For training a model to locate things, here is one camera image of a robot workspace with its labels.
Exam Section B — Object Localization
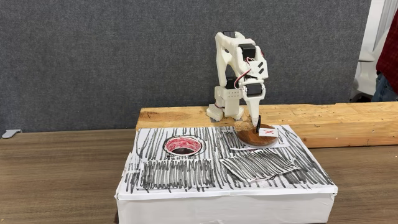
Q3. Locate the white furniture piece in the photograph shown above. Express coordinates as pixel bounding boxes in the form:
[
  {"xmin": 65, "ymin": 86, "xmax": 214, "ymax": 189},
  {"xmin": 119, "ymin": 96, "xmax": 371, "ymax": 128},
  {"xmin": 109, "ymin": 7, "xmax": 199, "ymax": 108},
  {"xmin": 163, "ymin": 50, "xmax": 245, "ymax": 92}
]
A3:
[{"xmin": 349, "ymin": 0, "xmax": 398, "ymax": 100}]

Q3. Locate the person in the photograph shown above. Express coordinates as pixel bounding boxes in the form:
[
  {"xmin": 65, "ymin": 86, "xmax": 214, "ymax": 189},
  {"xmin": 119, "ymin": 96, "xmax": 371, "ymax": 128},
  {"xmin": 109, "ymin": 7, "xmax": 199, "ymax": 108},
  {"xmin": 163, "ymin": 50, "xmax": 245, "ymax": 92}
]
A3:
[{"xmin": 371, "ymin": 9, "xmax": 398, "ymax": 103}]

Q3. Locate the scribbled paper sheet under lid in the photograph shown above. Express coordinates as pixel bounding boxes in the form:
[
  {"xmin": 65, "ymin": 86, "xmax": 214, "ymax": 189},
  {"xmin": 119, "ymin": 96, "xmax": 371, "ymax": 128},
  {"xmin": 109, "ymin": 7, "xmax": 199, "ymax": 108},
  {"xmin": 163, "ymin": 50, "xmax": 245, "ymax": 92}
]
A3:
[{"xmin": 221, "ymin": 129, "xmax": 290, "ymax": 151}]

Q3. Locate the grey partition foot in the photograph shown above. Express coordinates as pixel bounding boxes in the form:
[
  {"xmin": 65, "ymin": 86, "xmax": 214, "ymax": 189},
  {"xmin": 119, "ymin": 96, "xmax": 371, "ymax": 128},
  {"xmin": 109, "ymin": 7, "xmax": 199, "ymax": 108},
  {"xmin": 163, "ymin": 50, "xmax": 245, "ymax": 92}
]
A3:
[{"xmin": 1, "ymin": 129, "xmax": 23, "ymax": 139}]

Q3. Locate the fabric partition panel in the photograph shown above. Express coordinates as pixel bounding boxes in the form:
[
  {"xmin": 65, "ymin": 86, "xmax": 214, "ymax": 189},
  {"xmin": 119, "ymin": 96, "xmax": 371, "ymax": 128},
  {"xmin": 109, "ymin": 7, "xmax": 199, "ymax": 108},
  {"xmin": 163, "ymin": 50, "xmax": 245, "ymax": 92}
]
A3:
[{"xmin": 0, "ymin": 0, "xmax": 373, "ymax": 134}]

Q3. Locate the white box with black scribbles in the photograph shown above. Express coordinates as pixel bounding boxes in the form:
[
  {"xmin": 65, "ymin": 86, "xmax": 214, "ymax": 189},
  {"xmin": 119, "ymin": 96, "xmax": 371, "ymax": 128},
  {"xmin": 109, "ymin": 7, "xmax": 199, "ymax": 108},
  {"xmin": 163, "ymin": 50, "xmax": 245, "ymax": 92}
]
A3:
[{"xmin": 114, "ymin": 124, "xmax": 339, "ymax": 224}]

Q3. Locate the crumpled scribbled paper sheet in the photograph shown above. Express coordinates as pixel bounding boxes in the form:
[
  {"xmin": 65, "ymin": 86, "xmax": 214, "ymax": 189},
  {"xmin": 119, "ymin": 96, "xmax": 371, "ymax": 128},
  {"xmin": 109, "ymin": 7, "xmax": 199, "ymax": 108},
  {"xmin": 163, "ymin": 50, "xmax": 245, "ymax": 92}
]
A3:
[{"xmin": 220, "ymin": 149, "xmax": 301, "ymax": 184}]

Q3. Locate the paper card with red cross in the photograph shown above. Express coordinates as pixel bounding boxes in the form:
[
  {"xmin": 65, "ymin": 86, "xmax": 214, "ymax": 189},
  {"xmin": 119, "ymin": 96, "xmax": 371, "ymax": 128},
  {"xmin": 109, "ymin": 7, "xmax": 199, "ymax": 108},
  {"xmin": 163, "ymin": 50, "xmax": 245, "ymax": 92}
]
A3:
[{"xmin": 258, "ymin": 127, "xmax": 279, "ymax": 138}]

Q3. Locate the round wooden lid with handle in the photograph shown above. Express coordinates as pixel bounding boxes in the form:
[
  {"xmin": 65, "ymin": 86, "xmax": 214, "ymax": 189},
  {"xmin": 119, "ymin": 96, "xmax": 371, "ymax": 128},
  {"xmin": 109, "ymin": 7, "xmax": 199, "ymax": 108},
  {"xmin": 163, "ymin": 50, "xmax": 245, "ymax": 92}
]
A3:
[{"xmin": 236, "ymin": 114, "xmax": 279, "ymax": 147}]

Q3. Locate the flat scribbled paper sheet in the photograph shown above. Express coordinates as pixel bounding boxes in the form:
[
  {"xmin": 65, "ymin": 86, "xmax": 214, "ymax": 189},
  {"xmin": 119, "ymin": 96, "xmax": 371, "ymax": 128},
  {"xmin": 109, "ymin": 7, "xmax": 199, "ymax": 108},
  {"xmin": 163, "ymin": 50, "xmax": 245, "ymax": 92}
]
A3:
[{"xmin": 136, "ymin": 158, "xmax": 216, "ymax": 191}]

